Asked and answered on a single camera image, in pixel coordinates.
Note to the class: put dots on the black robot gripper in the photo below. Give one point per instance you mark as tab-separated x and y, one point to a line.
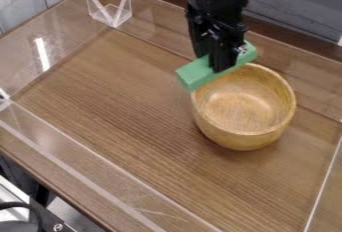
221	16

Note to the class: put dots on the green rectangular block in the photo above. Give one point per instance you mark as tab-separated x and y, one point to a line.
197	73

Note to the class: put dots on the brown wooden bowl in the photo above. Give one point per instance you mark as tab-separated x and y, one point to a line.
245	108

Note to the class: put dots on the clear acrylic corner bracket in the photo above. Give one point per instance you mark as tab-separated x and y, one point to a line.
110	14

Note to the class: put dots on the clear acrylic tray wall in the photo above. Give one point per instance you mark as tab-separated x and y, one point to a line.
119	201

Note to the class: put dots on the black metal bracket with bolt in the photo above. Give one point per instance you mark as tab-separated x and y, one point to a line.
53	223

